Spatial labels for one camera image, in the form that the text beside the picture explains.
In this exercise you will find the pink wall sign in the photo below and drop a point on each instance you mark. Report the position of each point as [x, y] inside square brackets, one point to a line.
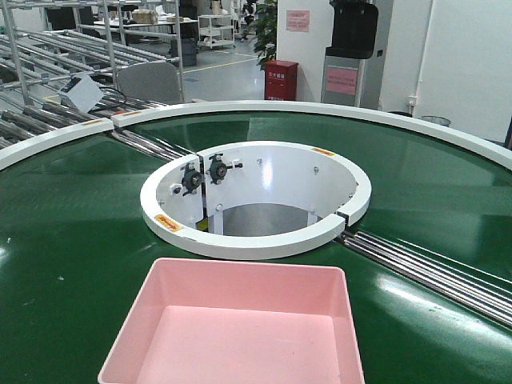
[298, 20]

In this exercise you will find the white control box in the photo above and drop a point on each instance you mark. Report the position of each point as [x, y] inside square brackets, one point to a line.
[81, 92]

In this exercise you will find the red fire extinguisher cabinet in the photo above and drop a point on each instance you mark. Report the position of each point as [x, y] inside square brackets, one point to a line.
[281, 80]

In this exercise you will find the metal roller rack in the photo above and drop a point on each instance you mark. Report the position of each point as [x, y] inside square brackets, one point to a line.
[46, 43]

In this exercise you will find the white shelving cart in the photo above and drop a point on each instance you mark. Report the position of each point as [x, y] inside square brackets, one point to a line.
[215, 31]

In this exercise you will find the steel conveyor transfer rollers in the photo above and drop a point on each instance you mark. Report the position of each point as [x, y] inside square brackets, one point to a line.
[469, 287]

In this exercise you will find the white outer conveyor guard rail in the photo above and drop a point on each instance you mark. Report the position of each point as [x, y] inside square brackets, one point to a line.
[32, 146]

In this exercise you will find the pink plastic bin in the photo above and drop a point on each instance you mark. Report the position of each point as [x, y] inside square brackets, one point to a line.
[199, 321]

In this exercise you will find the green potted plant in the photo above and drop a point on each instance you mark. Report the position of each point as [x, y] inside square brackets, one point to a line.
[266, 28]

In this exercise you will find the black wall-mounted dispenser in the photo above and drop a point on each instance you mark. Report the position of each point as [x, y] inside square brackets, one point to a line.
[354, 29]

